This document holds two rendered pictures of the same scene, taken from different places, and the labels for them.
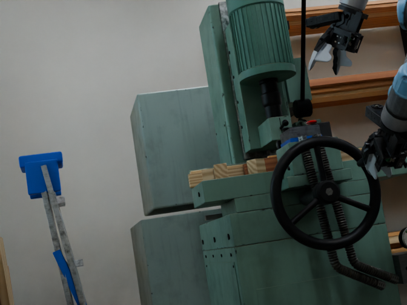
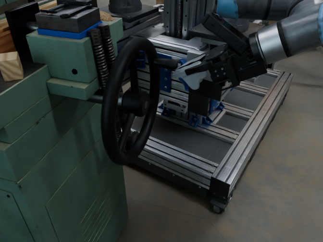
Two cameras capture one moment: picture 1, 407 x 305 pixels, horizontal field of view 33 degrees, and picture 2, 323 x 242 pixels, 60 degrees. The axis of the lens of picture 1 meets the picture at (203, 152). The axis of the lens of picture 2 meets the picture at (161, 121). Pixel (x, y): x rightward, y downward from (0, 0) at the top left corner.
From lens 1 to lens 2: 1.52 m
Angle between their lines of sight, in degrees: 72
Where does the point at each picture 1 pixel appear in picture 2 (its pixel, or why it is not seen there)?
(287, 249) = (62, 149)
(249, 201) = (22, 121)
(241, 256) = (27, 186)
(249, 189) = (19, 106)
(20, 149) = not seen: outside the picture
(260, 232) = (38, 150)
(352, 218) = not seen: hidden behind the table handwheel
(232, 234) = (12, 171)
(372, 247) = not seen: hidden behind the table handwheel
